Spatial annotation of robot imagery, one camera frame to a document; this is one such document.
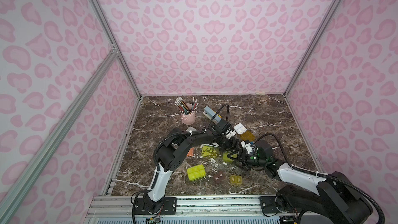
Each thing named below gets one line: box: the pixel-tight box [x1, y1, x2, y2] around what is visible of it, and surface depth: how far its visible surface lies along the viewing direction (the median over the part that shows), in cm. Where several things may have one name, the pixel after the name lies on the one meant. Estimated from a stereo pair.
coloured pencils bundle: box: [174, 96, 199, 115], surface depth 97 cm
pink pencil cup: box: [179, 103, 196, 126], surface depth 101 cm
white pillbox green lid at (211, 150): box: [200, 142, 220, 159], surface depth 93 cm
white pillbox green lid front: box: [186, 164, 206, 181], surface depth 84 cm
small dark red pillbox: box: [213, 171, 225, 184], surface depth 82 cm
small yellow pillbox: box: [230, 174, 243, 185], surface depth 81 cm
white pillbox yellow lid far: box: [233, 122, 256, 143], surface depth 100 cm
